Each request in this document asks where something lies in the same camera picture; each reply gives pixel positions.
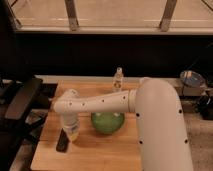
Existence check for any green bowl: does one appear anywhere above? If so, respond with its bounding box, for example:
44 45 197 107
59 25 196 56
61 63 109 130
91 112 125 135

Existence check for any black rectangular eraser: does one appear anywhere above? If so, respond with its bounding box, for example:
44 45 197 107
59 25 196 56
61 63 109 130
56 130 69 152

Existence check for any black office chair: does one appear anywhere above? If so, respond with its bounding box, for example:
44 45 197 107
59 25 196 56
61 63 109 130
0 78 51 163

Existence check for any clear small bottle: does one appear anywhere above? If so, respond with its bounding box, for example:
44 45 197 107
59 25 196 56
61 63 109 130
113 67 124 92

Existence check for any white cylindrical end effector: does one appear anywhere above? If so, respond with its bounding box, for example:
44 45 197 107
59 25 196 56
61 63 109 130
62 114 79 142

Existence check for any round metal lamp base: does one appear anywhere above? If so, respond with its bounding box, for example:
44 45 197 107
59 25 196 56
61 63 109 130
180 70 205 88

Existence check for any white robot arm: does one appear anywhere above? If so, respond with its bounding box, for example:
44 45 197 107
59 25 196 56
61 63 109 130
54 77 194 171

